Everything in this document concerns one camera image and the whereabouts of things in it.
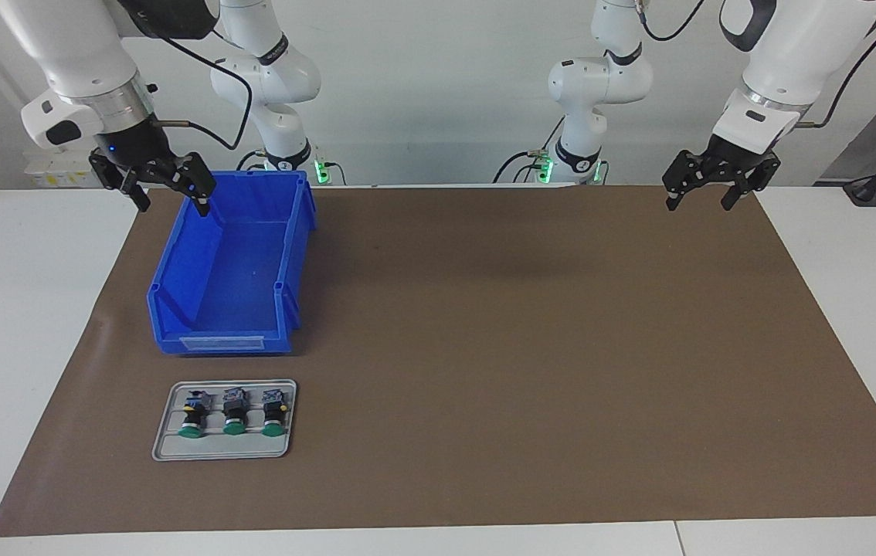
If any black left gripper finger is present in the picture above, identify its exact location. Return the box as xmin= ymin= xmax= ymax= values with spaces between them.
xmin=662 ymin=150 xmax=718 ymax=212
xmin=721 ymin=153 xmax=783 ymax=212

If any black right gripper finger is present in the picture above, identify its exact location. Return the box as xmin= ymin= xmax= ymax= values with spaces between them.
xmin=89 ymin=151 xmax=152 ymax=214
xmin=148 ymin=152 xmax=217 ymax=218

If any green push button switch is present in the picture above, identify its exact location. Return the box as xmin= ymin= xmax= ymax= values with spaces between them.
xmin=178 ymin=390 xmax=212 ymax=440
xmin=221 ymin=388 xmax=252 ymax=437
xmin=260 ymin=388 xmax=290 ymax=439

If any white box with labels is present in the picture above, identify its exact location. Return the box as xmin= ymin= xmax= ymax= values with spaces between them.
xmin=23 ymin=149 xmax=100 ymax=188

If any blue plastic storage bin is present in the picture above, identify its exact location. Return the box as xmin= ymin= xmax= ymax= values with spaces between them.
xmin=147 ymin=170 xmax=317 ymax=356

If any grey metal tray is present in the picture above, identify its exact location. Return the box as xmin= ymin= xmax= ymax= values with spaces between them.
xmin=151 ymin=378 xmax=298 ymax=463

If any brown table mat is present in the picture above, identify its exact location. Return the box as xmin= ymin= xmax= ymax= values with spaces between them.
xmin=0 ymin=185 xmax=876 ymax=538

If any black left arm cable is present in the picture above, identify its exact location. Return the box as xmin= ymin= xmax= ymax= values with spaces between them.
xmin=635 ymin=0 xmax=876 ymax=129

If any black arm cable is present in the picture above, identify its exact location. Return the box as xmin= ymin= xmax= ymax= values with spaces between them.
xmin=117 ymin=0 xmax=254 ymax=151
xmin=635 ymin=0 xmax=876 ymax=129

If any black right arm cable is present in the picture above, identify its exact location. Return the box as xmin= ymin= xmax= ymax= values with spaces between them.
xmin=117 ymin=0 xmax=254 ymax=151

